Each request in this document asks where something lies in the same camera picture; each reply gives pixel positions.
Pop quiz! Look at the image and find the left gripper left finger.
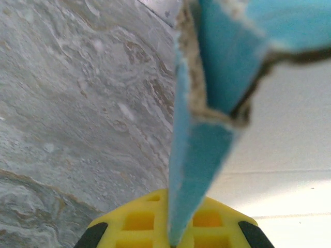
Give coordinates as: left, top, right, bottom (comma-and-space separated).
76, 188, 171, 248

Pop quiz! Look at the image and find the white and blue paper box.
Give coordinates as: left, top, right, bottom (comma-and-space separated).
167, 0, 331, 248

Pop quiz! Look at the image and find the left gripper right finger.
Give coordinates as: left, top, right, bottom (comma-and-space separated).
178, 197, 275, 248

